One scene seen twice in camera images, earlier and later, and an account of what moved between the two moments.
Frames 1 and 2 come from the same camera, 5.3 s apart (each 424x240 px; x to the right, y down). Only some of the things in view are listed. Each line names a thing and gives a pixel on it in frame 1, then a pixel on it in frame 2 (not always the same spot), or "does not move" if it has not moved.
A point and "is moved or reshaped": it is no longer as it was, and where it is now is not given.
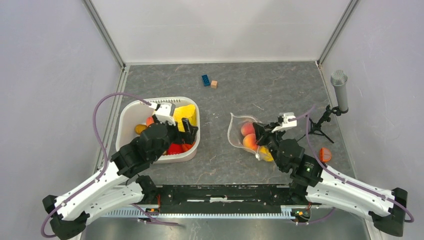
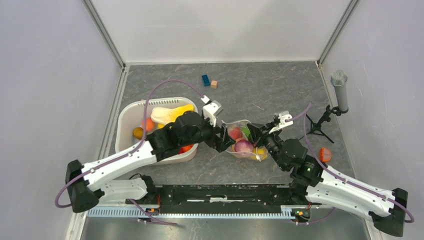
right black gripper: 262,132 does not move
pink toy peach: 247,128 is moved or reshaped
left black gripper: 188,136 to 221,143
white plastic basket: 135,112 does not move
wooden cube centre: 214,84 does not move
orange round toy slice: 325,154 does not move
